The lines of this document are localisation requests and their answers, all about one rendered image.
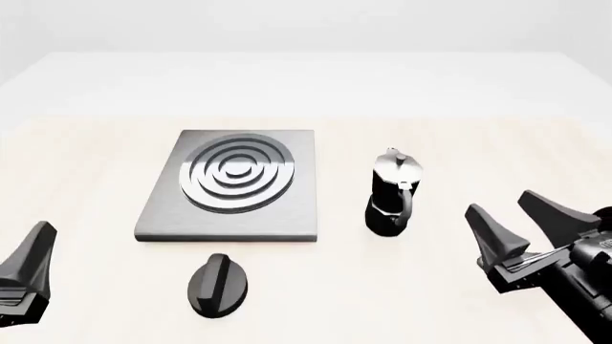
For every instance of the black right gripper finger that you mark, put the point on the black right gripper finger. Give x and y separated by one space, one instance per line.
550 218
495 240

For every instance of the flat grey stove plate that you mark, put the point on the flat grey stove plate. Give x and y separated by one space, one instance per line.
239 218

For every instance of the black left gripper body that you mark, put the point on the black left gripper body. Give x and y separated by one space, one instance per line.
19 308

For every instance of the round black stove knob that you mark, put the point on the round black stove knob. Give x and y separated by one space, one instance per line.
217 290

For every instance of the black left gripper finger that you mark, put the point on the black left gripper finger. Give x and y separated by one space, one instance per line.
29 256

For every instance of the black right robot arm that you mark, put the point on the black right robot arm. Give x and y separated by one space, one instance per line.
600 272

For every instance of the black moka pot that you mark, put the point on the black moka pot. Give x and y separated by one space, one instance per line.
389 193

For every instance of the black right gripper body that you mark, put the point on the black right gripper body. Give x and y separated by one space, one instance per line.
535 270

